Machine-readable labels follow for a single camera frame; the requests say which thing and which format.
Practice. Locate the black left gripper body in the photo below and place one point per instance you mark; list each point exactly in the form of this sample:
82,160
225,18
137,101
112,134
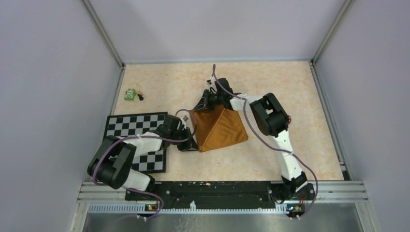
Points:
182,133

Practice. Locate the green toy block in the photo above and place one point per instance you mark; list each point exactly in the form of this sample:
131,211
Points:
130,94

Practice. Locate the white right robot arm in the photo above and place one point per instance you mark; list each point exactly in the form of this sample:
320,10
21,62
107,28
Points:
271,119

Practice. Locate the brown satin napkin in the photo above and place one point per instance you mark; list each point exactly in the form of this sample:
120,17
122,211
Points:
218,129

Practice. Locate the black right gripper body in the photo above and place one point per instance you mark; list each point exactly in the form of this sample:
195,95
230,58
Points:
210,100

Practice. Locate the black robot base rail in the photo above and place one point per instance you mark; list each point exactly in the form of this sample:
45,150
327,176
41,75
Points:
224,195

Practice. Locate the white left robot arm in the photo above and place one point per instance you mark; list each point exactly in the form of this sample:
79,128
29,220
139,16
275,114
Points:
112,163

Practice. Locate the small wooden black-tipped piece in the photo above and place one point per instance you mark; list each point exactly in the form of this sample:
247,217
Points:
140,95

